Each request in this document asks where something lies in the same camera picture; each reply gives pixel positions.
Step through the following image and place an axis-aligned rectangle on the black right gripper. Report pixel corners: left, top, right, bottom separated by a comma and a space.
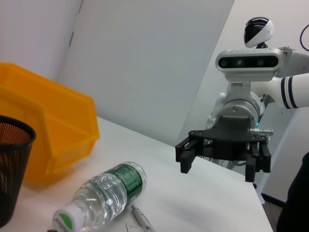
175, 116, 272, 183

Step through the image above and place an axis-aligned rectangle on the clear water bottle green label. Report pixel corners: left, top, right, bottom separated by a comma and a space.
52, 161, 147, 232

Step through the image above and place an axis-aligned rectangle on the silver ballpoint pen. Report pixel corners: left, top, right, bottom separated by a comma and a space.
131, 204, 155, 232

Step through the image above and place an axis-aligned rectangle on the black mesh pen cup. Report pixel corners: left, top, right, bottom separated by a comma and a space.
0, 115, 37, 228

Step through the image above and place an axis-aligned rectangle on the black clothed person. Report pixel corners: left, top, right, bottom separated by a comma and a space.
276, 151, 309, 232

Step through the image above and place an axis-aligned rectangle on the black and white robot head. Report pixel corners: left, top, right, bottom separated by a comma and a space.
243, 16, 275, 49

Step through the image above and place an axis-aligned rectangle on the yellow plastic storage bin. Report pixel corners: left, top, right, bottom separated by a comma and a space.
0, 62, 100, 187

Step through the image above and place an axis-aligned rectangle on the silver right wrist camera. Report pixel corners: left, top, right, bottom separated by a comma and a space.
215, 47, 281, 97

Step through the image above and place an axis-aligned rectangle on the blue cable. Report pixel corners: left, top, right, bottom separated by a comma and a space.
300, 23, 309, 52

